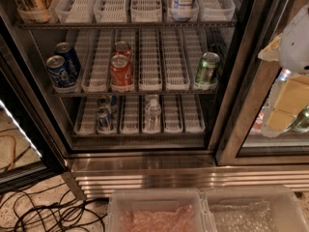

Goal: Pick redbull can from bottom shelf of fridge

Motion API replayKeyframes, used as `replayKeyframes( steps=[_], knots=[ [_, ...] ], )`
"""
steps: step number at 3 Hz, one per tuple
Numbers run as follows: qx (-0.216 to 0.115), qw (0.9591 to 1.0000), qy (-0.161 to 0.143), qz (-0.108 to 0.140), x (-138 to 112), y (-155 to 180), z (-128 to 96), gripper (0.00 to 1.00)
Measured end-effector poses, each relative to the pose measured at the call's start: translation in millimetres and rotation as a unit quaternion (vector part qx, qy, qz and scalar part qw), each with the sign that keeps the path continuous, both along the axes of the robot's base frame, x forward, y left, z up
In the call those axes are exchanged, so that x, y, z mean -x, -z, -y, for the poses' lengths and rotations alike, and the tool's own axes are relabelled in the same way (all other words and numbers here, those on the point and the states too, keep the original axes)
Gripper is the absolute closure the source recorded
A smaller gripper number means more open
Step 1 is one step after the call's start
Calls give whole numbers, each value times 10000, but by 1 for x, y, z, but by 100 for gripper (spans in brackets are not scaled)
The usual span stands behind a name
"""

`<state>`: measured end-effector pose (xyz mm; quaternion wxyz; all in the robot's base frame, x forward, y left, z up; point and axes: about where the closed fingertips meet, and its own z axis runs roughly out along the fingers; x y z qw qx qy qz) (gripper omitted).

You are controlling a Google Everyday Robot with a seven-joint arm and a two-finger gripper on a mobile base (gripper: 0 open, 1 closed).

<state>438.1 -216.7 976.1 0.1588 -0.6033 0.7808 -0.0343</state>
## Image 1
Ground clear plastic bin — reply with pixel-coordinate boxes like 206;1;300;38
206;186;309;232
106;188;212;232

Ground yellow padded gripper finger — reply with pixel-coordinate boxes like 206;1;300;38
267;74;309;131

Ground rear red coke can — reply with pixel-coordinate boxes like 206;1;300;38
113;41;132;58

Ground steel fridge base grille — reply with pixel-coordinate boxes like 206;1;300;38
62;155;309;200

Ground front blue pepsi can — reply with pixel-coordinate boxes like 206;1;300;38
46;55;75;88

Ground front red coke can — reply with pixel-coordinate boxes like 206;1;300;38
109;55;132;86

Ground redbull can shelf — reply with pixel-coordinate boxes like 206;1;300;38
97;108;113;132
98;96;117;113

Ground right fridge glass door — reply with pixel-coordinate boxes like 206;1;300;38
209;0;309;166

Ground rear blue pepsi can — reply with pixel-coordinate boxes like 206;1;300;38
55;42;81;79

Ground clear water bottle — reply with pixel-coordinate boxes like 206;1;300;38
144;99;161;133

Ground black cables on floor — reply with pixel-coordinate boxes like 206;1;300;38
0;181;107;232

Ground green soda can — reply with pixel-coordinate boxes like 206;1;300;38
195;52;220;85

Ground red can behind glass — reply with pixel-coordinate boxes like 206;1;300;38
251;111;264;133

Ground green can behind glass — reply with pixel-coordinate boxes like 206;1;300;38
292;106;309;132

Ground right clear plastic bin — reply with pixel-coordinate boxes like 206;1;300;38
206;186;309;232

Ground left clear plastic bin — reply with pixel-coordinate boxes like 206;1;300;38
106;188;212;232

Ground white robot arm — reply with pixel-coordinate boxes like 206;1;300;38
266;4;309;132

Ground open fridge door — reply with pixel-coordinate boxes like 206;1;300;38
0;32;68;195

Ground orange cable on floor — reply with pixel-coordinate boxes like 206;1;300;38
0;132;17;172

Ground red coke can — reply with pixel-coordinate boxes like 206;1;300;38
113;41;132;58
109;55;132;86

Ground blue pepsi can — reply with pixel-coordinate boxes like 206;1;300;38
55;42;81;79
46;55;75;88

